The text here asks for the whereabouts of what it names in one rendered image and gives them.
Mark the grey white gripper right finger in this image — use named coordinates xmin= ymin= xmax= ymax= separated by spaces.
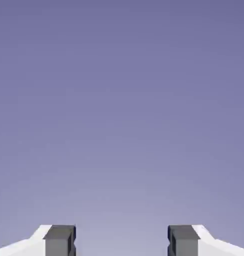
xmin=167 ymin=224 xmax=244 ymax=256

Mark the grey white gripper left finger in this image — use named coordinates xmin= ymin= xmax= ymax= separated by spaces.
xmin=0 ymin=224 xmax=77 ymax=256

